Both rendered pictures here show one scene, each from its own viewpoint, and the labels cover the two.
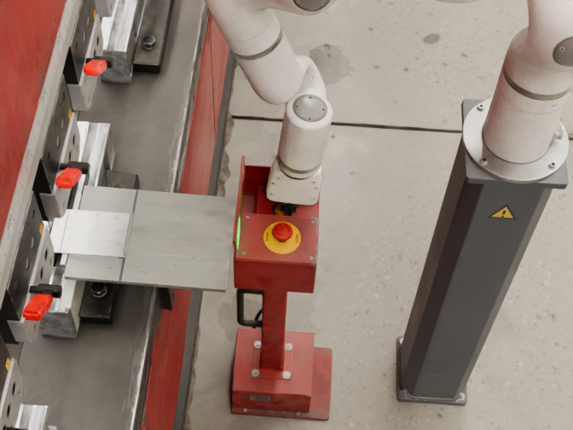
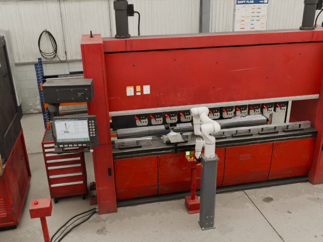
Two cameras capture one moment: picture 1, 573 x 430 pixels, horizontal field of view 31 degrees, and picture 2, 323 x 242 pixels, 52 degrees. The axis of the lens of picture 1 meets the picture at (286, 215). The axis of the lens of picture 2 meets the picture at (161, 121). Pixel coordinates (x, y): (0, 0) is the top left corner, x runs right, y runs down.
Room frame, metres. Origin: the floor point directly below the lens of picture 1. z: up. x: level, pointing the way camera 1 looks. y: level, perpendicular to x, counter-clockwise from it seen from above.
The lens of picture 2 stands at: (-0.18, -3.63, 2.86)
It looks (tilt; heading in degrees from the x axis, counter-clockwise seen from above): 22 degrees down; 77
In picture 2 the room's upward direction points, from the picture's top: 1 degrees counter-clockwise
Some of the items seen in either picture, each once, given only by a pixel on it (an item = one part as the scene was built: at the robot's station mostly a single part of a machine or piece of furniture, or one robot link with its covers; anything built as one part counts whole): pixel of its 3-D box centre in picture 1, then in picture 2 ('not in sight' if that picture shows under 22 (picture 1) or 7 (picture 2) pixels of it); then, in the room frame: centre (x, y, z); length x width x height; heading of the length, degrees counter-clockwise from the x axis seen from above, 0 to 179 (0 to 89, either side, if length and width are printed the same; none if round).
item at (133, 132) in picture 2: not in sight; (194, 127); (1.30, 0.65, 0.93); 2.30 x 0.14 x 0.10; 178
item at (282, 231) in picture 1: (282, 235); not in sight; (1.03, 0.01, 0.79); 0.04 x 0.04 x 0.04
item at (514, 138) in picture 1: (526, 107); (209, 149); (1.13, -0.40, 1.09); 0.19 x 0.19 x 0.18
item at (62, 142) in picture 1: (35, 148); (170, 115); (0.86, 0.37, 1.26); 0.15 x 0.09 x 0.17; 178
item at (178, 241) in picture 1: (153, 237); (175, 138); (0.88, 0.22, 1.00); 0.26 x 0.18 x 0.01; 88
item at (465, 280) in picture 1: (465, 277); (207, 192); (1.13, -0.40, 0.50); 0.18 x 0.18 x 1.00; 89
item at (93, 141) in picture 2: not in sight; (77, 130); (-0.35, -0.19, 1.42); 0.45 x 0.12 x 0.36; 171
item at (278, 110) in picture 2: not in sight; (279, 106); (2.46, 0.32, 1.26); 0.15 x 0.09 x 0.17; 178
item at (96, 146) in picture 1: (77, 225); (176, 138); (0.94, 0.37, 0.92); 0.39 x 0.06 x 0.10; 178
